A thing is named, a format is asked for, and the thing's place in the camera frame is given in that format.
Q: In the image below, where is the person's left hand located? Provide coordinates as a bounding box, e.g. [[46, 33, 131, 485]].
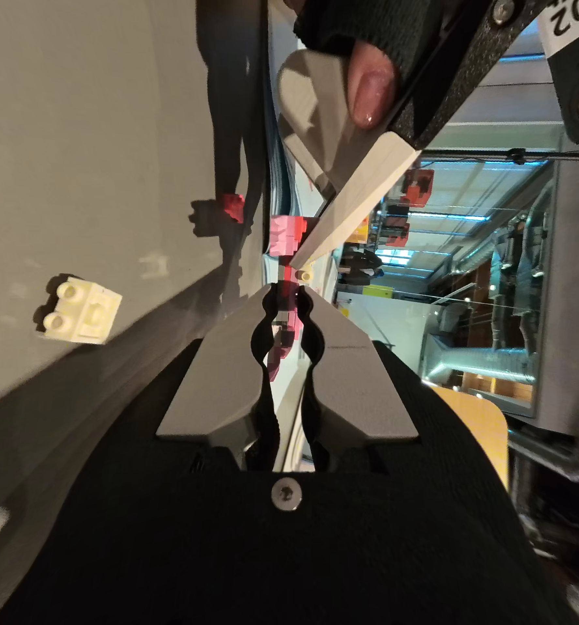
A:
[[346, 38, 402, 130]]

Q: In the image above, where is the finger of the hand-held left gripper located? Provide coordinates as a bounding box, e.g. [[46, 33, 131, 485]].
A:
[[289, 132, 422, 271]]

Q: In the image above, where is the white toy brick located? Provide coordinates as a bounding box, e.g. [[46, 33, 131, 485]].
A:
[[35, 274, 123, 346]]

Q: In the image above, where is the pink toy brick model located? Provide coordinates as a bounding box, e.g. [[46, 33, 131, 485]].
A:
[[265, 214, 315, 382]]

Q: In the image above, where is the tan wooden board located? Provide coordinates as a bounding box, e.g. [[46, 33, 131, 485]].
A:
[[429, 386, 510, 489]]

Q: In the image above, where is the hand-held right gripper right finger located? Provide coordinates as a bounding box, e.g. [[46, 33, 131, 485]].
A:
[[294, 284, 419, 472]]

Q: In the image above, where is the dark red toy brick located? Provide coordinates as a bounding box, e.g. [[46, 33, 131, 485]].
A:
[[221, 193, 245, 224]]

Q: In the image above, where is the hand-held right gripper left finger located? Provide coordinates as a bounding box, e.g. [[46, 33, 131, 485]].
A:
[[156, 283, 280, 469]]

